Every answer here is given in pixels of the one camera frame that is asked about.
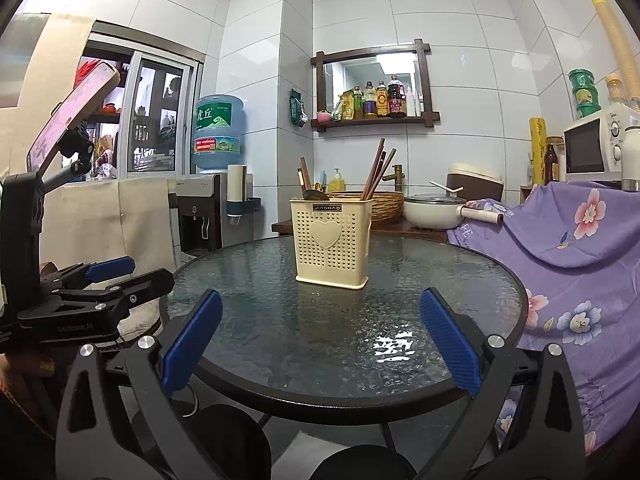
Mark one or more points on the cream plastic utensil holder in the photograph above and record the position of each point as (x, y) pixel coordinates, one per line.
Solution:
(330, 260)

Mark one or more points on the white squeeze bottle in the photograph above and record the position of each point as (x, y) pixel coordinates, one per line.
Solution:
(411, 102)

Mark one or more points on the white microwave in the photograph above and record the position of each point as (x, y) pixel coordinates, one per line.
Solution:
(585, 150)

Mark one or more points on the white thermos jug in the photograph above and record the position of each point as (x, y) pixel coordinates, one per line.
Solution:
(631, 155)

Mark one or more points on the purple floral cloth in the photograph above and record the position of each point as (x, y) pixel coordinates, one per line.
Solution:
(575, 270)

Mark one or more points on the grey matte spoon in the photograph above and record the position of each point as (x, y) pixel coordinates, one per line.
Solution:
(314, 195)

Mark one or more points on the window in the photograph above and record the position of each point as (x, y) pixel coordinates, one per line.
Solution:
(150, 110)

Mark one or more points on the brown bottle with yellow label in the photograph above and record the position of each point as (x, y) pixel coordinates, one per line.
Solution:
(382, 102)

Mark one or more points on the wooden framed mirror shelf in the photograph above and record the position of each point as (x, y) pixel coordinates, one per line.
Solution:
(370, 75)

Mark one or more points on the pink bowl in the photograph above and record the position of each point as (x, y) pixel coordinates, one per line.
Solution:
(323, 117)

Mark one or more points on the woven pattern basin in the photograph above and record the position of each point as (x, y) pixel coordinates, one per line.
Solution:
(387, 207)

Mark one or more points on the blue water jug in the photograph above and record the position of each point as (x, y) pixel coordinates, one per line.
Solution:
(220, 130)

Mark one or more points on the brown and white rice cooker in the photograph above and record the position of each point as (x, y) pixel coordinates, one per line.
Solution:
(475, 180)

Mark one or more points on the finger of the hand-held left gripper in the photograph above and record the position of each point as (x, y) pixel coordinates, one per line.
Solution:
(145, 285)
(110, 267)

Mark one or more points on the yellow soap pump bottle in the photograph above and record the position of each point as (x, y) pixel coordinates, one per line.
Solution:
(336, 184)

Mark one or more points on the smartphone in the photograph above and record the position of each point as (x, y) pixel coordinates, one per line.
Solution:
(70, 110)

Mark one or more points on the beige cloth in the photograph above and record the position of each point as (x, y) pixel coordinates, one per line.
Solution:
(125, 220)

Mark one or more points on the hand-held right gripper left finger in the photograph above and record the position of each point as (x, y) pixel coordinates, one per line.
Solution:
(192, 342)

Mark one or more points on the white cup tube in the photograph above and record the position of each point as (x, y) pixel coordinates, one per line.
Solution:
(236, 182)

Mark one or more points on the bottle with purple label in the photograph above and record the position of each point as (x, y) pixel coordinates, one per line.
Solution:
(370, 105)

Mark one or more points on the green oil bottle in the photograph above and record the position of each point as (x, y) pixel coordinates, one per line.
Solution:
(358, 105)

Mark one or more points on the beige cardboard sheet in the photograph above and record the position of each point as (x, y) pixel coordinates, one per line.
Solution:
(55, 45)

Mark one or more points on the white saucepan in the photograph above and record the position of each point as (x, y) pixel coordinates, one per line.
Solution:
(430, 216)

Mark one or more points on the brown glass bottle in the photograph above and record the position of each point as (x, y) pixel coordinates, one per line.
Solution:
(551, 167)

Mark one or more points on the brass bamboo faucet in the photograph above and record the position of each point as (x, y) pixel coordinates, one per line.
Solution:
(397, 177)

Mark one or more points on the green packet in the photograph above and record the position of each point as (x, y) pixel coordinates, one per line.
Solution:
(298, 107)

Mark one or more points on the cream corrugated tube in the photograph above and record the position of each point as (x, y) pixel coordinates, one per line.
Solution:
(612, 35)

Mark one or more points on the glass pan lid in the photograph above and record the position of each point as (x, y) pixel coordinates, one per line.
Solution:
(435, 199)

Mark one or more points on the jar with orange lid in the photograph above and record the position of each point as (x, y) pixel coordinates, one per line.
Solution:
(616, 95)

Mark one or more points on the dark sauce bottle red label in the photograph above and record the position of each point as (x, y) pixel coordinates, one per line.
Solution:
(396, 100)

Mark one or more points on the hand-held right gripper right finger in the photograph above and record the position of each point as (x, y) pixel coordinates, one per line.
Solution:
(450, 342)

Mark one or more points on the yellow bag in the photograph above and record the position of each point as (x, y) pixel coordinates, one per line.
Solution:
(345, 107)

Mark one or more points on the wooden box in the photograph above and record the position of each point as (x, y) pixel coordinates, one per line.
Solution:
(525, 192)

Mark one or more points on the water dispenser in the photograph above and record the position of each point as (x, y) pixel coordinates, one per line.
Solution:
(192, 210)

